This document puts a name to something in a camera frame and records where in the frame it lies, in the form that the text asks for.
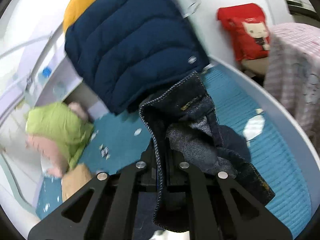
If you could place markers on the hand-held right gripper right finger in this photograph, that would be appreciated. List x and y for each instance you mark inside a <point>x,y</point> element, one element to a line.
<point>176,160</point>

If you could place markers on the small blue box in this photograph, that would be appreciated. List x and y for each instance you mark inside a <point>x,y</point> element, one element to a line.
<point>46,71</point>

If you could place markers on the navy yellow puffer jacket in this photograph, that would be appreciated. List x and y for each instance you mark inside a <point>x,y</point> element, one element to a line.
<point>130,45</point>

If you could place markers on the dark blue denim jeans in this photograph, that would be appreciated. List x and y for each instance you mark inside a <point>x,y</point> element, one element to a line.
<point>190,115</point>

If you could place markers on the red cat print bag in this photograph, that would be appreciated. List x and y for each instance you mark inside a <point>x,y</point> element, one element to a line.
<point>246,30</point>

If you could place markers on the light green cloth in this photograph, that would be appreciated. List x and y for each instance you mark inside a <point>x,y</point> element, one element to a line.
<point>57,125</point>

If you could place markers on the teal quilted blanket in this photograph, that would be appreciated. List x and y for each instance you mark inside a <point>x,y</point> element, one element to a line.
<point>275,155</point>

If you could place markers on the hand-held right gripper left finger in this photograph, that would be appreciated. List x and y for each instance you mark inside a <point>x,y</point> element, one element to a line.
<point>148,160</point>

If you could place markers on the pink striped cloth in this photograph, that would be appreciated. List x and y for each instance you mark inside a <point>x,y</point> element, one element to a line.
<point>292,75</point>

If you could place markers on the tan cloth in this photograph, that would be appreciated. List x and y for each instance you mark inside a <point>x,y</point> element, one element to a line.
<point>75,181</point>

